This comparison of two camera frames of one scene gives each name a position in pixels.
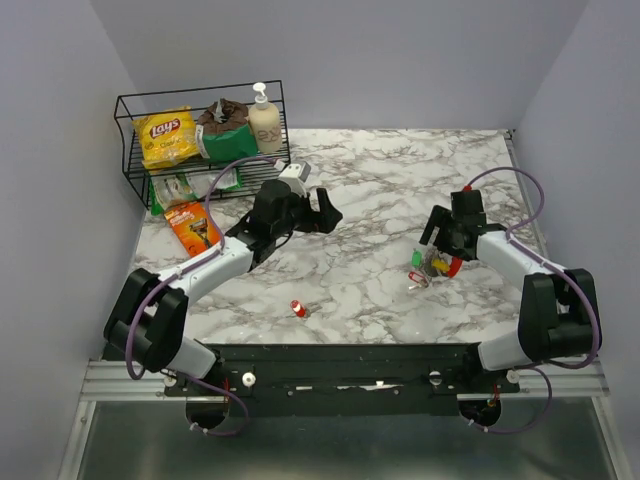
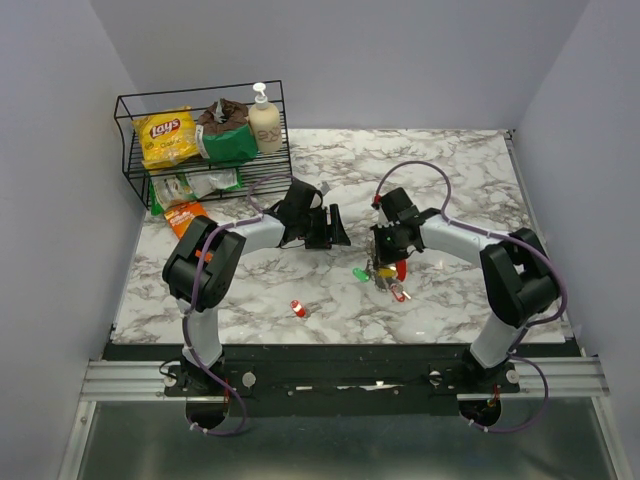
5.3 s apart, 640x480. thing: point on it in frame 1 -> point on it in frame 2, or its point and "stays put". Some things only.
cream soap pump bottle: (265, 122) stays put
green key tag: (416, 259) -> (361, 275)
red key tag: (410, 276) -> (400, 298)
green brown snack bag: (223, 131) stays put
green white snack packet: (169, 190) stays put
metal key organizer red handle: (436, 264) -> (401, 270)
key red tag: (299, 310) stays put
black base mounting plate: (344, 380) stays put
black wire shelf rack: (203, 142) stays put
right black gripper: (437, 216) -> (383, 257)
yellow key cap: (441, 265) -> (386, 273)
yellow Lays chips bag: (167, 137) stays put
